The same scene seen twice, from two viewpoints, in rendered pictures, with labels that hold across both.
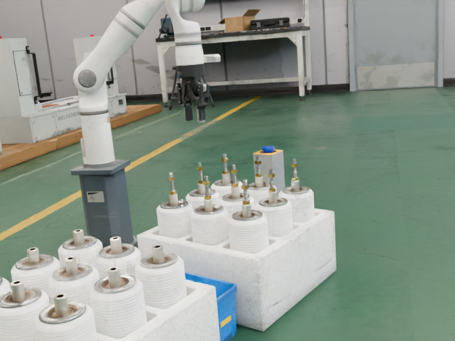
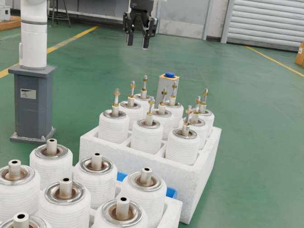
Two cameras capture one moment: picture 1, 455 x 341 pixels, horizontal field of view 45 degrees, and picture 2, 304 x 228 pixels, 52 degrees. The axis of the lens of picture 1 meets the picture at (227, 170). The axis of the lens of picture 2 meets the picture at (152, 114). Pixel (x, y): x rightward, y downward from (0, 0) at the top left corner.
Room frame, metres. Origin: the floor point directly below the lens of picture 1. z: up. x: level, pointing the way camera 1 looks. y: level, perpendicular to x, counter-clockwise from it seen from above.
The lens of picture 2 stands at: (0.48, 0.34, 0.62)
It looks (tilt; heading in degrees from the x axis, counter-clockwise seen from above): 20 degrees down; 341
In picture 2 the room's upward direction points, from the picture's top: 8 degrees clockwise
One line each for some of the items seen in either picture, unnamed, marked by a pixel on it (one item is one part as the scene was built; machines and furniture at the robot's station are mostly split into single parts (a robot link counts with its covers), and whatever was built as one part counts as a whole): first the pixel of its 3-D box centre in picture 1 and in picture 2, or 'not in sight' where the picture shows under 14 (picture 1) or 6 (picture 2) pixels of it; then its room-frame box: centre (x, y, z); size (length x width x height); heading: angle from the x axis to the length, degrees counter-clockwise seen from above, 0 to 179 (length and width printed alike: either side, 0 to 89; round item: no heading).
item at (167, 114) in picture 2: (235, 197); (161, 113); (1.43, -0.02, 0.25); 0.08 x 0.08 x 0.01
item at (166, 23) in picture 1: (168, 26); not in sight; (6.15, 0.51, 0.87); 0.41 x 0.17 x 0.25; 164
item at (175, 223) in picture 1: (177, 237); (112, 140); (1.40, 0.15, 0.16); 0.10 x 0.10 x 0.18
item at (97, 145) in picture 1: (97, 139); (34, 45); (1.77, 0.41, 0.39); 0.09 x 0.09 x 0.17; 74
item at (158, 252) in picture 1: (158, 254); (145, 176); (1.02, 0.15, 0.26); 0.02 x 0.02 x 0.03
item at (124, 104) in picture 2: (202, 193); (130, 105); (1.50, 0.08, 0.25); 0.08 x 0.08 x 0.01
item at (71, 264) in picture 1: (71, 266); (65, 187); (0.99, 0.31, 0.26); 0.02 x 0.02 x 0.03
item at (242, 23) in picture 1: (240, 21); not in sight; (6.35, -0.27, 0.87); 0.40 x 0.30 x 0.23; 60
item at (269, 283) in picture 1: (240, 253); (154, 154); (1.43, -0.02, 0.09); 0.39 x 0.39 x 0.18; 53
